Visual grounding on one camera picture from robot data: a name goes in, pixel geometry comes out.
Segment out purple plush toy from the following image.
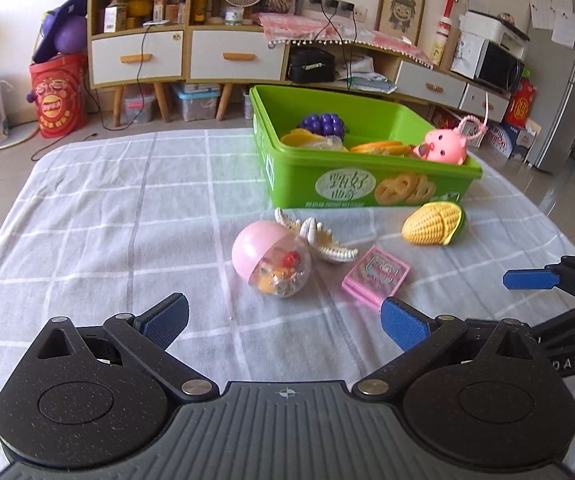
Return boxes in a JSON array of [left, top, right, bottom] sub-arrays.
[[33, 0, 88, 64]]

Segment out red printed bucket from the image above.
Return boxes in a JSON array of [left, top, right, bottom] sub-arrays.
[[27, 53, 88, 139]]

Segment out purple toy grapes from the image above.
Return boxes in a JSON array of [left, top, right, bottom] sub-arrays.
[[299, 113, 346, 140]]

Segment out white printer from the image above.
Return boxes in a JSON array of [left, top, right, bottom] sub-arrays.
[[459, 11, 530, 60]]

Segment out black bag on shelf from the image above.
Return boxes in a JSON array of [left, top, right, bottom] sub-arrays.
[[286, 47, 335, 84]]

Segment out wooden cabinet with drawers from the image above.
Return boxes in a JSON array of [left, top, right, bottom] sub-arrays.
[[88, 0, 509, 125]]

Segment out yellow toy corn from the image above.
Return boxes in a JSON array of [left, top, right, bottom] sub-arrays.
[[401, 202, 466, 246]]

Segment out yellow plastic scoop bowl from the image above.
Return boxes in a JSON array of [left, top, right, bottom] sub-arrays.
[[280, 128, 325, 148]]

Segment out pink capsule ball toy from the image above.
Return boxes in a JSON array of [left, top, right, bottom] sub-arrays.
[[231, 220, 311, 298]]

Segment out silver refrigerator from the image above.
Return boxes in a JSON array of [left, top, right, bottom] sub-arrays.
[[525, 0, 575, 174]]

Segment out clear storage bin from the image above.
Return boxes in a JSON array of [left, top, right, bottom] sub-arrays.
[[173, 82, 222, 122]]

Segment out pink square toy case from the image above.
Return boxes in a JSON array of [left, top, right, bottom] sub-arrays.
[[342, 246, 410, 311]]

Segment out grey checked table cloth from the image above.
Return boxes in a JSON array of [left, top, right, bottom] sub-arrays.
[[0, 129, 575, 469]]

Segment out black microwave oven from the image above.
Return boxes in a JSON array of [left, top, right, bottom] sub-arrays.
[[450, 32, 525, 93]]

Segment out pink pig toy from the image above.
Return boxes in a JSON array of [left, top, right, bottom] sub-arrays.
[[412, 94, 490, 166]]

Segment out framed cartoon girl picture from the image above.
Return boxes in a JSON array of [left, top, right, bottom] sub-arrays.
[[375, 0, 426, 46]]

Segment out orange yellow flower toy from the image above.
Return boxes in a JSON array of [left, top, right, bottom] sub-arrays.
[[349, 141, 413, 156]]

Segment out pink checked cloth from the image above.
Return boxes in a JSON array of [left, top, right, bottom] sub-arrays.
[[255, 13, 433, 68]]

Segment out green plastic cookie box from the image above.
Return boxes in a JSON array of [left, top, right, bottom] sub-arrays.
[[250, 84, 483, 209]]

